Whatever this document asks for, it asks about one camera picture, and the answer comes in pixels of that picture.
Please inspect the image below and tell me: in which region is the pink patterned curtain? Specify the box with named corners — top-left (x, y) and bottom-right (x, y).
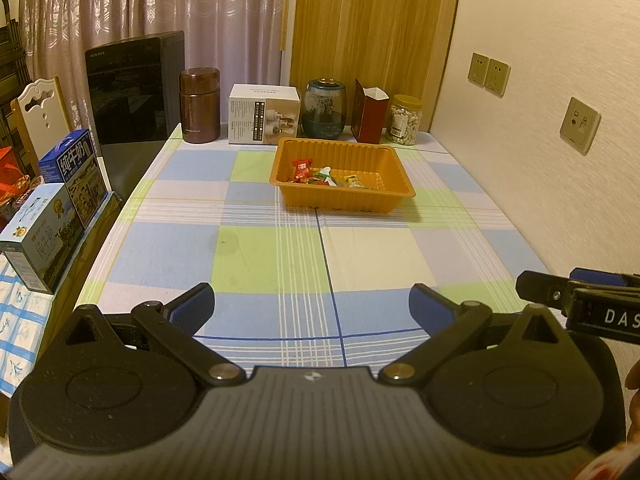
top-left (17, 0), bottom-right (291, 131)

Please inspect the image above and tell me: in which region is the person's right hand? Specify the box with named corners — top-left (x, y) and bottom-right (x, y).
top-left (626, 360), bottom-right (640, 441)

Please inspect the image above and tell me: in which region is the red gift bag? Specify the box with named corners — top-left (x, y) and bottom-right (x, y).
top-left (0, 146), bottom-right (38, 211)

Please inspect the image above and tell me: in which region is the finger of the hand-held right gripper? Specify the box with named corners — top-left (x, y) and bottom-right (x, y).
top-left (516, 270), bottom-right (581, 316)
top-left (570, 268), bottom-right (640, 288)

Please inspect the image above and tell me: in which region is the black appliance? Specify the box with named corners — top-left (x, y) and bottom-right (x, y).
top-left (84, 30), bottom-right (186, 201)

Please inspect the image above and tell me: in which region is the blue patterned cloth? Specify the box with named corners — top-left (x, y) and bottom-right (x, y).
top-left (0, 255), bottom-right (56, 401)

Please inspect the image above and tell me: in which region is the open red carton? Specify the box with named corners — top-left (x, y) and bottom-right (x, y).
top-left (350, 78), bottom-right (390, 145)

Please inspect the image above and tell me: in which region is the wall socket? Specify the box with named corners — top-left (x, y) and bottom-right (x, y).
top-left (484, 58), bottom-right (511, 97)
top-left (467, 52), bottom-right (491, 86)

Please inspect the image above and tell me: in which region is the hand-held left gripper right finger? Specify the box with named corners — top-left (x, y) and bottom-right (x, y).
top-left (377, 283), bottom-right (576, 388)

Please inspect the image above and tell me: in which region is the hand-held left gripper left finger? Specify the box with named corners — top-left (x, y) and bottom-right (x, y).
top-left (52, 282), bottom-right (248, 388)

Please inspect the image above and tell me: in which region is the orange plastic tray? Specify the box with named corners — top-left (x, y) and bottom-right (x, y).
top-left (270, 136), bottom-right (417, 212)

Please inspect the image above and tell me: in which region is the dark glass jar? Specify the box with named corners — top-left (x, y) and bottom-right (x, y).
top-left (301, 77), bottom-right (347, 140)

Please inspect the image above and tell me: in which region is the white cardboard box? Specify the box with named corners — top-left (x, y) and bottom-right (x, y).
top-left (228, 84), bottom-right (302, 146)

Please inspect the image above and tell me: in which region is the white wooden chair back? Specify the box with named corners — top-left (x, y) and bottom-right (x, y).
top-left (11, 77), bottom-right (73, 161)

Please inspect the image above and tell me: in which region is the brown thermos flask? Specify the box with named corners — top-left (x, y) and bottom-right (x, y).
top-left (179, 67), bottom-right (222, 143)

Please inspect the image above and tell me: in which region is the wooden door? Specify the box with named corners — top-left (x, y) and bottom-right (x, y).
top-left (289, 0), bottom-right (465, 133)

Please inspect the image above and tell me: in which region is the light blue milk carton box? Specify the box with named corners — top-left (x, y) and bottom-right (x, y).
top-left (0, 182), bottom-right (86, 295)

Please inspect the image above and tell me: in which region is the clear jar of peanuts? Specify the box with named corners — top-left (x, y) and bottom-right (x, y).
top-left (386, 94), bottom-right (423, 146)

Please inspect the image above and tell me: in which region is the dark blue milk carton box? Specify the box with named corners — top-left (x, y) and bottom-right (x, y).
top-left (37, 128), bottom-right (110, 226)

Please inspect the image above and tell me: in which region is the dark folding rack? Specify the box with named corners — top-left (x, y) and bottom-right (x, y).
top-left (0, 0), bottom-right (26, 161)

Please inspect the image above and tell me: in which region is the checked tablecloth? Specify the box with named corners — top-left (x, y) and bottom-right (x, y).
top-left (72, 122), bottom-right (551, 376)

